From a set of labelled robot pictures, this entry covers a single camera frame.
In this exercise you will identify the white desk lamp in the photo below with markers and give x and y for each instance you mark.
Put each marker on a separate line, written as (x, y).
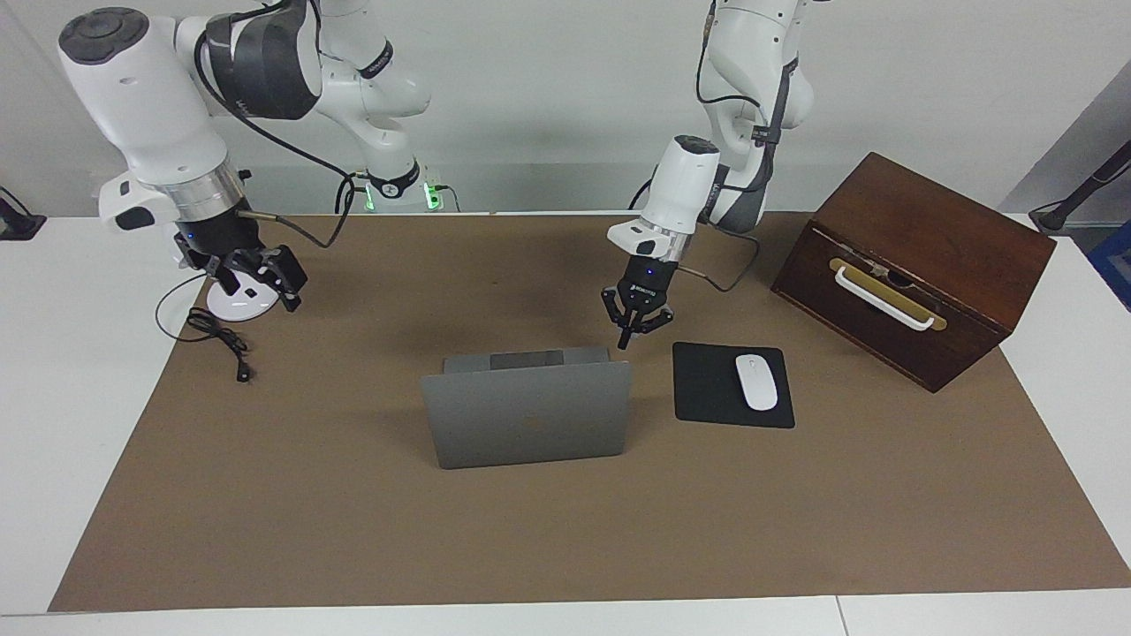
(243, 311)

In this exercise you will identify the brown table mat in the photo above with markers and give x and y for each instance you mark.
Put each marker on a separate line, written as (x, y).
(353, 530)

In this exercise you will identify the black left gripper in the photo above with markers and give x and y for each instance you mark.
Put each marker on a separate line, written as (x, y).
(647, 283)

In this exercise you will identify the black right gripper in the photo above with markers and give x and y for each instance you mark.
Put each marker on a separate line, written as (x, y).
(221, 243)

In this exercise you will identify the dark wooden box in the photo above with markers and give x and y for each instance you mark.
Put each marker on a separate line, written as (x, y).
(937, 238)

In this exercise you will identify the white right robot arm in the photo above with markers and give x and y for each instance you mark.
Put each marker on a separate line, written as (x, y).
(141, 106)

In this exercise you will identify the black stand foot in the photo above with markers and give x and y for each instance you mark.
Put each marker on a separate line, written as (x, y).
(13, 225)

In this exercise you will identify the black mouse pad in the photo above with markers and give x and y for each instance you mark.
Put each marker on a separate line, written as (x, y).
(702, 389)

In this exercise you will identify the white computer mouse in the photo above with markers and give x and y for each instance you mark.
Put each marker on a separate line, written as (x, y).
(756, 382)

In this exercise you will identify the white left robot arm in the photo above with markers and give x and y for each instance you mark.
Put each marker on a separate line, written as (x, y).
(685, 185)

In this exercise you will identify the silver laptop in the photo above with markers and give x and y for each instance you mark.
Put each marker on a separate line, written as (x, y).
(530, 415)

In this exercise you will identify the black tripod leg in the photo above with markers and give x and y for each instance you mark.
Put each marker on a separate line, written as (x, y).
(1078, 190)

